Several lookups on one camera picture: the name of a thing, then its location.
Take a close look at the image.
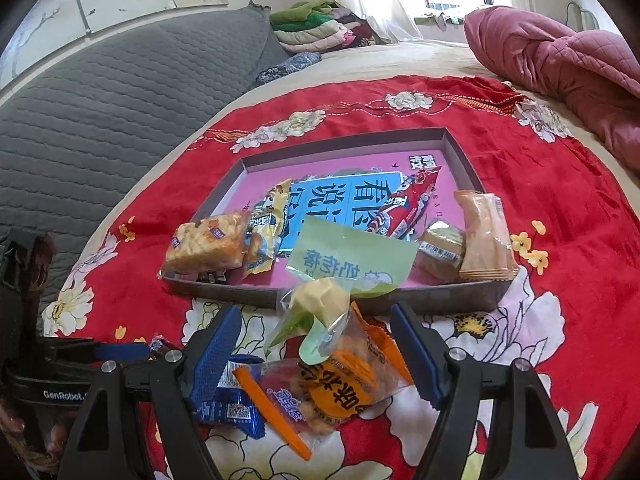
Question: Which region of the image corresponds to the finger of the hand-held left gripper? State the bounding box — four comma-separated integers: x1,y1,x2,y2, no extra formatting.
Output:
92,341,153,363

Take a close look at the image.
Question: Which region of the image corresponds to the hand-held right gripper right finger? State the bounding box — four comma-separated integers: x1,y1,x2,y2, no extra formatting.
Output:
390,301,581,480

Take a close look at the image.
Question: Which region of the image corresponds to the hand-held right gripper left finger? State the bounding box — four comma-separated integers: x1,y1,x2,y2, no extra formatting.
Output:
57,305,243,480

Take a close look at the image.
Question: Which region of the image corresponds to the small dark candy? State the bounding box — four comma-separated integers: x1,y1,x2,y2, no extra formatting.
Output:
149,334,176,358

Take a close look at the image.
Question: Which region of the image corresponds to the blue snack packet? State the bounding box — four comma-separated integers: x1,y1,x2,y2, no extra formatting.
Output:
192,355,266,440

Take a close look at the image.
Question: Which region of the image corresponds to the orange snack packet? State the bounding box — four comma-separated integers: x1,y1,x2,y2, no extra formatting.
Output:
300,302,416,436

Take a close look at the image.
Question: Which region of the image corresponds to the square green cake packet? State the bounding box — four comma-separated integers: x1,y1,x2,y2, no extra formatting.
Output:
415,222,467,281

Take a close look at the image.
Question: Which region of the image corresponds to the clear bread packet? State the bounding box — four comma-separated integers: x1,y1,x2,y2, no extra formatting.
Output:
159,210,251,278

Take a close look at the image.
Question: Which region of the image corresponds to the green label cake packet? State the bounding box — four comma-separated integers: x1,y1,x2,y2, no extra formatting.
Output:
265,216,420,366

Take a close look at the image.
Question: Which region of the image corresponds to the beige wafer packet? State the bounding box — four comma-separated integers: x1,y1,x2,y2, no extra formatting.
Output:
452,190,520,282

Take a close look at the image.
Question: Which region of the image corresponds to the yellow snack packet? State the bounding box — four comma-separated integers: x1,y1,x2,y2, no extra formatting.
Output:
242,178,296,278

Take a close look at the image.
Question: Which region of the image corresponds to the red snack packet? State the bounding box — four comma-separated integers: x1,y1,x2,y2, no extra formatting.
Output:
367,169,441,238

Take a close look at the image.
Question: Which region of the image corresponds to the purple shallow box tray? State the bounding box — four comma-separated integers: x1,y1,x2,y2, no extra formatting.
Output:
160,127,513,316

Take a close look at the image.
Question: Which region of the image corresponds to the person's left hand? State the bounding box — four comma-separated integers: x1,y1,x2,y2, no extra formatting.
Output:
0,402,72,466

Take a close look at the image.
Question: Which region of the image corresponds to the red floral blanket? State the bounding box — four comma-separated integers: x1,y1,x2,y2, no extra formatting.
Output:
42,74,640,480

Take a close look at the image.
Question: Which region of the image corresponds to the grey quilted blanket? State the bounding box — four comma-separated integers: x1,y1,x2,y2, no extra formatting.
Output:
0,2,291,306

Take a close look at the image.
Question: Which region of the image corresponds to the blue patterned cloth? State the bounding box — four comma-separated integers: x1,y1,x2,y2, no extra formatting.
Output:
256,51,322,86

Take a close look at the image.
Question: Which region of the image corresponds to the pink quilt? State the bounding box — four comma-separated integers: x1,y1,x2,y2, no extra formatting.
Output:
462,5,640,171

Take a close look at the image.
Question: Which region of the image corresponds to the stack of folded clothes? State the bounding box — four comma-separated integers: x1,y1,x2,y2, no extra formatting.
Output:
270,0,381,55

